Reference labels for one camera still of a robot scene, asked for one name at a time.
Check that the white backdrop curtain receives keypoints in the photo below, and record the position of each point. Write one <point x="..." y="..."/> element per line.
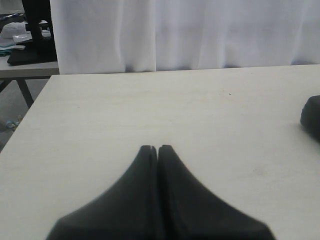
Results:
<point x="117" y="36"/>

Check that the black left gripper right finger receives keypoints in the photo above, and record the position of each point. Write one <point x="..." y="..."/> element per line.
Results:
<point x="192" y="212"/>

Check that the grey side table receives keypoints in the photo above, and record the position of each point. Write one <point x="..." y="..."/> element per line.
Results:
<point x="21" y="73"/>

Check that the black plastic case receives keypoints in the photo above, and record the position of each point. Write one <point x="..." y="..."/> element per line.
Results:
<point x="310" y="117"/>

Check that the teal cloth item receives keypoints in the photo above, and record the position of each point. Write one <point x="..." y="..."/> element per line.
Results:
<point x="6" y="50"/>

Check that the black monitor stand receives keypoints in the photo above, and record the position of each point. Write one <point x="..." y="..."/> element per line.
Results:
<point x="36" y="11"/>

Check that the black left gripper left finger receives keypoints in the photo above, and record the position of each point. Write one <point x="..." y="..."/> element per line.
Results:
<point x="128" y="210"/>

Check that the white cap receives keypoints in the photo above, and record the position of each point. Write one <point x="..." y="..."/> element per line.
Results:
<point x="13" y="29"/>

